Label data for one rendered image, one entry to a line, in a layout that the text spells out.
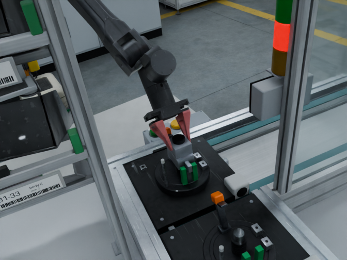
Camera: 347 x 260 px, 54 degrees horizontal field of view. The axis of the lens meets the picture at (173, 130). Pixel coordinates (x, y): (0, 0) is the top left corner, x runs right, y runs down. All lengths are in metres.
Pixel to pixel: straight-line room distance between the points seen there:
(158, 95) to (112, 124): 0.54
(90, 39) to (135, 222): 3.28
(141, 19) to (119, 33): 3.33
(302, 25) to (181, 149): 0.37
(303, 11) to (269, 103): 0.18
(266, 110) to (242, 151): 0.34
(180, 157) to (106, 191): 0.32
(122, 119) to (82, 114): 0.89
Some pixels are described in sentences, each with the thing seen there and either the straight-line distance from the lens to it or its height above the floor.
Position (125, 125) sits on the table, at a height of 0.86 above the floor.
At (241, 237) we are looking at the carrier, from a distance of 0.67.
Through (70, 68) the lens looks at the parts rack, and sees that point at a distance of 0.41.
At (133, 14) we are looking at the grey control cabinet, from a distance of 4.09.
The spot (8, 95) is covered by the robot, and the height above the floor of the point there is 1.04.
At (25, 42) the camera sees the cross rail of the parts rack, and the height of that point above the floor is 1.47.
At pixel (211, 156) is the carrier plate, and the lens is 0.93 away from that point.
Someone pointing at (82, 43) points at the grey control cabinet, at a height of 0.22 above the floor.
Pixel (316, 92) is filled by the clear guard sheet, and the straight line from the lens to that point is 0.74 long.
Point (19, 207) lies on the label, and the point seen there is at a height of 1.11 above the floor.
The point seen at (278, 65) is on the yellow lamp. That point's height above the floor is 1.28.
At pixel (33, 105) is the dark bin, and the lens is 0.49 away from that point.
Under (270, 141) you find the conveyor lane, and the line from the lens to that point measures 1.06.
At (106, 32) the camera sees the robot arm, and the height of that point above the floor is 1.32.
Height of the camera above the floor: 1.59
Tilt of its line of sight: 37 degrees down
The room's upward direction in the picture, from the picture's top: 7 degrees counter-clockwise
